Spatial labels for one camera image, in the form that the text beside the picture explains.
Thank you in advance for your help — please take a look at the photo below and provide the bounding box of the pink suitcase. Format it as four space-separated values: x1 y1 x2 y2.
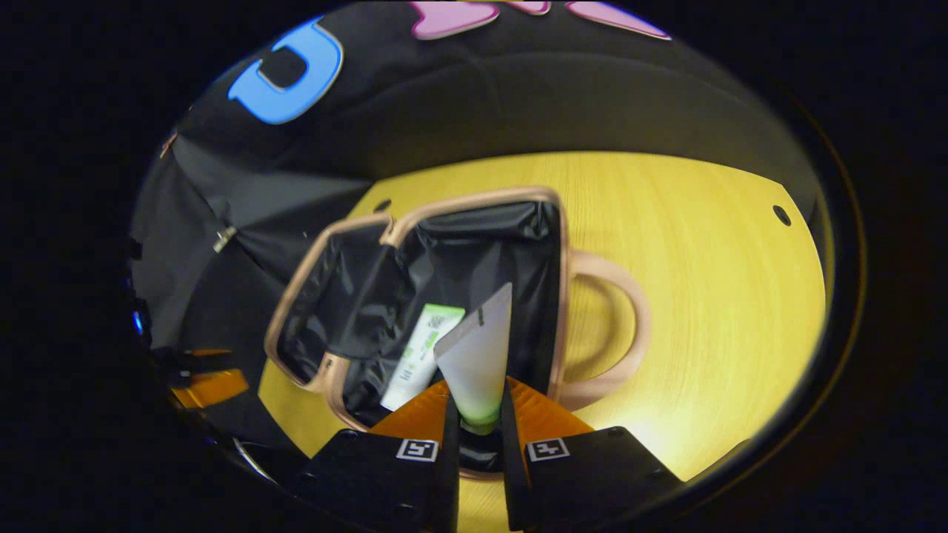
264 187 652 482

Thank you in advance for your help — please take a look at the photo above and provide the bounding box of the white tube with green end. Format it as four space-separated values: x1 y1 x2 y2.
433 283 514 436

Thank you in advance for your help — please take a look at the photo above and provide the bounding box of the grey cable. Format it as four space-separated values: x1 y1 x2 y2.
231 437 279 486

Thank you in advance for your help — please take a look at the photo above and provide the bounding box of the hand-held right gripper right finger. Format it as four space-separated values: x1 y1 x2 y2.
500 377 683 533

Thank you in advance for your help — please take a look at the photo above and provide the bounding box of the white tube with green label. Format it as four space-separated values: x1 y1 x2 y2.
380 304 466 412

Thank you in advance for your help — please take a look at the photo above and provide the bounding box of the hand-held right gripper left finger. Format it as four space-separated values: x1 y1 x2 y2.
295 381 462 533

